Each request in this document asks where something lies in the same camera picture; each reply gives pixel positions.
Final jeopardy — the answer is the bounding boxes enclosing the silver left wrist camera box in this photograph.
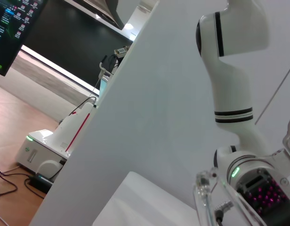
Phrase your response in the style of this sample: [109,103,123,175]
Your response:
[235,164,289,216]

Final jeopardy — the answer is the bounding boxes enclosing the computer monitor screen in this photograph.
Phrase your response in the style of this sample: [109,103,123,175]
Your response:
[0,0,48,77]

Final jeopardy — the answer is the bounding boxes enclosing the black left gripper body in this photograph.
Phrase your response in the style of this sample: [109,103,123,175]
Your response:
[264,204,290,226]

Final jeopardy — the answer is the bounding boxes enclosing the black floor cable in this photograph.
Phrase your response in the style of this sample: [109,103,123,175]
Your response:
[0,165,46,200]

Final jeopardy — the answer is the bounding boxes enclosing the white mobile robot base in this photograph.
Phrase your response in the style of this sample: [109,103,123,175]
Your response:
[15,101,99,182]

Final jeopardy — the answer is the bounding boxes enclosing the black cable bundle on stand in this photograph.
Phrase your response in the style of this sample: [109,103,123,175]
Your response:
[99,54,120,79]

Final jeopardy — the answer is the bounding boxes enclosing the white floor cable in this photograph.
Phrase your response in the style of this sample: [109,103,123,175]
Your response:
[0,210,9,226]

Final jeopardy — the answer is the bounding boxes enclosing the left arm black plug cable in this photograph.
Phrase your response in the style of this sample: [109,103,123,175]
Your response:
[213,200,234,226]

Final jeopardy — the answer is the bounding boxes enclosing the small box device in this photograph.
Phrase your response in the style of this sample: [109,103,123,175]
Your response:
[114,46,131,57]

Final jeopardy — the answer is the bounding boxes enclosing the black power box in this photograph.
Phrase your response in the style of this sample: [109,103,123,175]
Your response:
[24,173,54,194]

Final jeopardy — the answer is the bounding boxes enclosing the clear transparent glasses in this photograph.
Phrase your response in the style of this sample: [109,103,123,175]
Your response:
[193,116,290,226]

